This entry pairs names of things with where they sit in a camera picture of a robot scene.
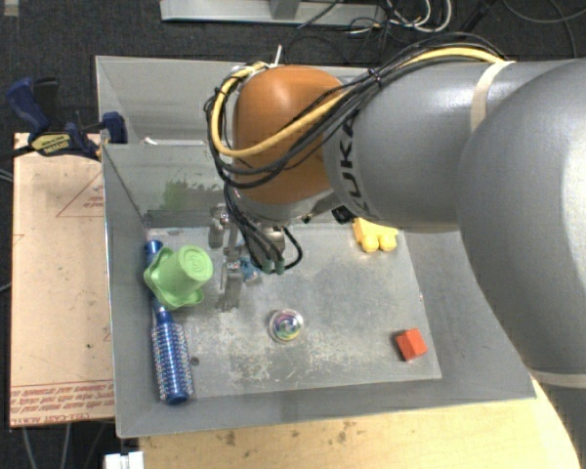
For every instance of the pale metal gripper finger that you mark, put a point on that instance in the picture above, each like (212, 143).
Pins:
(222, 288)
(235, 288)

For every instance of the green plastic cup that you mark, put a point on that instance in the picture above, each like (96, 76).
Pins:
(180, 274)

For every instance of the shiny iridescent spinning top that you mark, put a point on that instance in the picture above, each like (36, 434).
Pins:
(286, 326)

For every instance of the grey metal bin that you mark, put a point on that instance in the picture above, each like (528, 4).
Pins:
(332, 281)

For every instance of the blue hairbrush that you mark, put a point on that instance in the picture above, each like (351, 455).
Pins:
(172, 359)

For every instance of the yellow toy block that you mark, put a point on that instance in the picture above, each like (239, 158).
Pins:
(375, 238)

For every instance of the brown cardboard board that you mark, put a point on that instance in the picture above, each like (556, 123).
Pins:
(58, 281)

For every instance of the red block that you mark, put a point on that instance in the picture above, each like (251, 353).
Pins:
(411, 345)

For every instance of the black cylinder on white bracket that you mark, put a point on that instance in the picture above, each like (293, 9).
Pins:
(341, 214)

